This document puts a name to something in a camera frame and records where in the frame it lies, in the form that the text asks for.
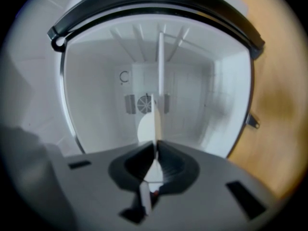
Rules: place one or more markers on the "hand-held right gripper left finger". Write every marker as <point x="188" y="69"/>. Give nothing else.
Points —
<point x="91" y="191"/>

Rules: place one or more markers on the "mini fridge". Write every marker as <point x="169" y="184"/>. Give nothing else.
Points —
<point x="101" y="93"/>

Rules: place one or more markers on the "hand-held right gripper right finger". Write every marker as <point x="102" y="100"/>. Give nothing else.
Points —
<point x="211" y="196"/>

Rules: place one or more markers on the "white round plate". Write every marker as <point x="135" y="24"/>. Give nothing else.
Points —
<point x="157" y="124"/>

